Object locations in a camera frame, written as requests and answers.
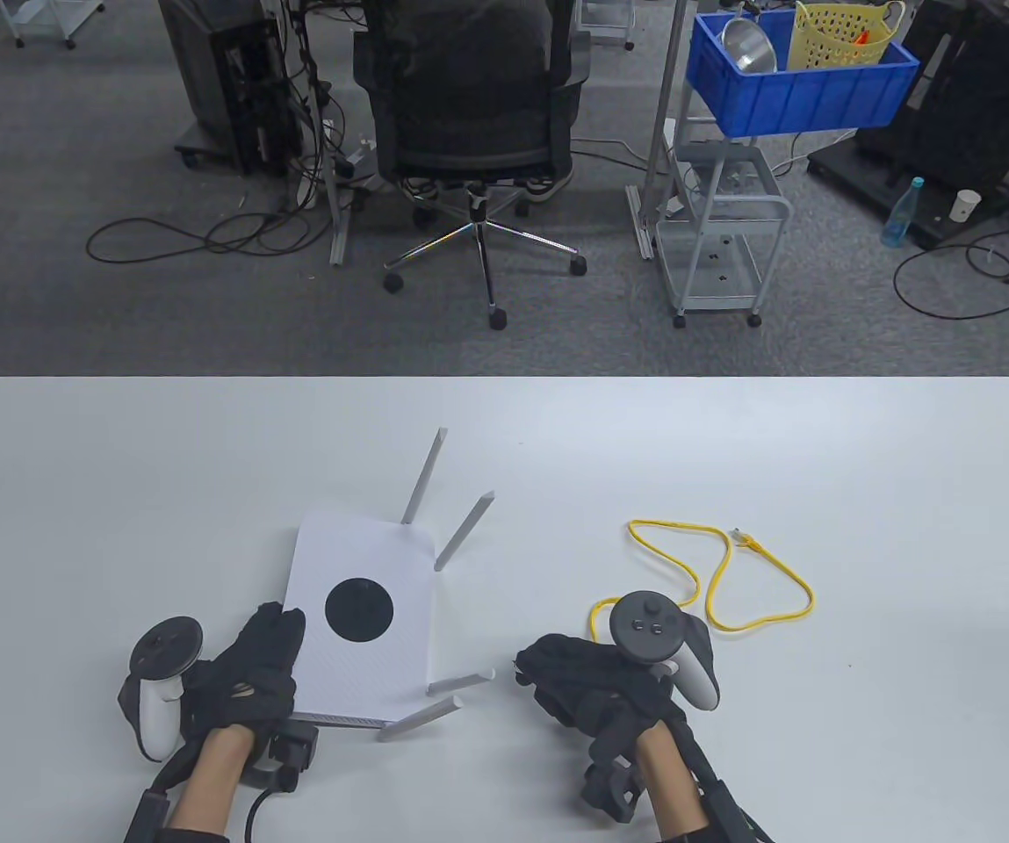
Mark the person's left hand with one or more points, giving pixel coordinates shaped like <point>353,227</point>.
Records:
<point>249,685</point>

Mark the person's right hand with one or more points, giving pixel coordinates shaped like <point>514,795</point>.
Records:
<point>583,685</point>

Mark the white router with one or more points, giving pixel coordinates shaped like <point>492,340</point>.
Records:
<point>363,544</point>

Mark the black forearm sensor box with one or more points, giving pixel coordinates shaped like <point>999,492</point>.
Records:
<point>737,821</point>
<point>146,817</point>

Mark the person's right forearm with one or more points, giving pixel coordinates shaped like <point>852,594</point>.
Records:
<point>671,781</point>

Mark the person's left forearm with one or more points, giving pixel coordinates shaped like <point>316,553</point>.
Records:
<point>214,781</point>

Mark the black and white controller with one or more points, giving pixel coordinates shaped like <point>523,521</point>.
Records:
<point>645,623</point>
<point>157,702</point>

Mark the aluminium desk leg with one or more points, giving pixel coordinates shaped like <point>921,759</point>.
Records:
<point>645,219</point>
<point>339,237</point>

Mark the white power strip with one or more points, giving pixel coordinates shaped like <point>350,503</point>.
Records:
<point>355,162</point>

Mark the grey metal rolling cart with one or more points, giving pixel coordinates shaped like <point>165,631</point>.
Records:
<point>719,151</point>

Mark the blue water bottle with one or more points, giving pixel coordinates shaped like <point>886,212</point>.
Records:
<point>901,215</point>

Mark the black mesh office chair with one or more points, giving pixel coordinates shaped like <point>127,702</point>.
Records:
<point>469,105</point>

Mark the black computer tower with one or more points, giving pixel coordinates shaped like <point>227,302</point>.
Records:
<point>205,79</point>

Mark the white paper cup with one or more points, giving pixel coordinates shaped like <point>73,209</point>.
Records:
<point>963,206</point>

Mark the blue plastic crate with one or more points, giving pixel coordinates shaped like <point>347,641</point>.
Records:
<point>803,97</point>

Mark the metal bowl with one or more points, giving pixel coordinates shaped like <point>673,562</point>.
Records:
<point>750,48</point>

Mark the white rolling cart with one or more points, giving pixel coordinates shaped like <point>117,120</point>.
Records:
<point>609,13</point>
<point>47,10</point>

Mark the yellow plastic basket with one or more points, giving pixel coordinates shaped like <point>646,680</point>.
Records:
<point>829,39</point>

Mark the black equipment cabinet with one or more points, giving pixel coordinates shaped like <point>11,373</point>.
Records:
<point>978,97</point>

